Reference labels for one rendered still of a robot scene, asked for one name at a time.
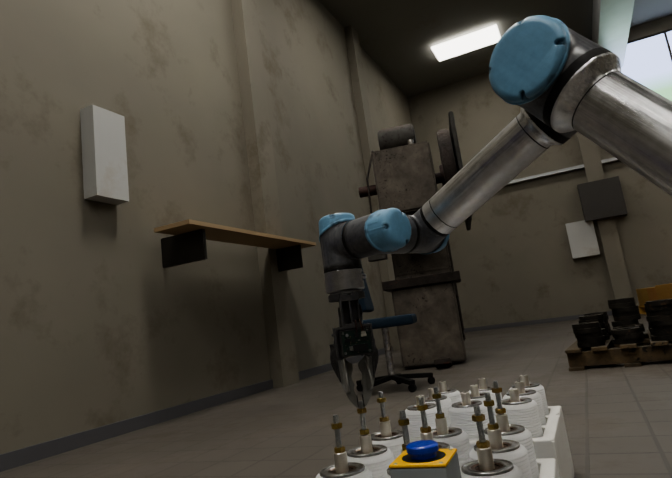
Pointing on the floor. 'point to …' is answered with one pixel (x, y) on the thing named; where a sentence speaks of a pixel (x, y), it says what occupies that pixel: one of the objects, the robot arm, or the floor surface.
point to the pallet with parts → (622, 335)
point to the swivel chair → (390, 344)
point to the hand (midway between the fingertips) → (359, 398)
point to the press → (430, 302)
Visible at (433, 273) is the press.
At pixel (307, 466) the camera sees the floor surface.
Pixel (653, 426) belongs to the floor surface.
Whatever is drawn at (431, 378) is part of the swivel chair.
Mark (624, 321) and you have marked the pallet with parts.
